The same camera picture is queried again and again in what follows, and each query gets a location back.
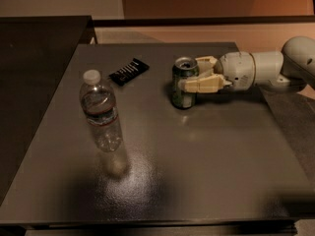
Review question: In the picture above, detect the clear plastic water bottle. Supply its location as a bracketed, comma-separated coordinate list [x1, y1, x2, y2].
[80, 70, 123, 152]

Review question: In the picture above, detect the green soda can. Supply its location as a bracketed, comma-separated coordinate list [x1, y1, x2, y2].
[171, 56, 199, 109]

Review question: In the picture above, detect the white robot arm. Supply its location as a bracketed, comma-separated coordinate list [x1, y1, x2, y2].
[176, 36, 315, 93]

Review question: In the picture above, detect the black snack bar wrapper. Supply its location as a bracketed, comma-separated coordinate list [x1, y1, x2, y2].
[109, 58, 150, 87]

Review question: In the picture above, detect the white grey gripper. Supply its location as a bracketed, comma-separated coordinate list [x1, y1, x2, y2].
[178, 52, 255, 93]

